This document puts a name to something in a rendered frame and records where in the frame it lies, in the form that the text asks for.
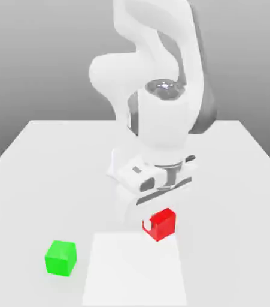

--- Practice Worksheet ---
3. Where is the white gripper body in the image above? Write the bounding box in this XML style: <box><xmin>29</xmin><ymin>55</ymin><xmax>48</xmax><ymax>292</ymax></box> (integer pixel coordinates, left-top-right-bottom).
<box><xmin>124</xmin><ymin>176</ymin><xmax>193</xmax><ymax>225</ymax></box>

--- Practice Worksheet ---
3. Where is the small red cube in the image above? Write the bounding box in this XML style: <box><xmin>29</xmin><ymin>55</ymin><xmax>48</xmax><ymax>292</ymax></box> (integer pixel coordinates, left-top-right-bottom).
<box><xmin>142</xmin><ymin>207</ymin><xmax>177</xmax><ymax>242</ymax></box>

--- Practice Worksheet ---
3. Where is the small green cube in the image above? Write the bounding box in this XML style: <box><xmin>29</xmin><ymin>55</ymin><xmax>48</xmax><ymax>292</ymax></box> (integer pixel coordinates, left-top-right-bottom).
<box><xmin>44</xmin><ymin>239</ymin><xmax>78</xmax><ymax>278</ymax></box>

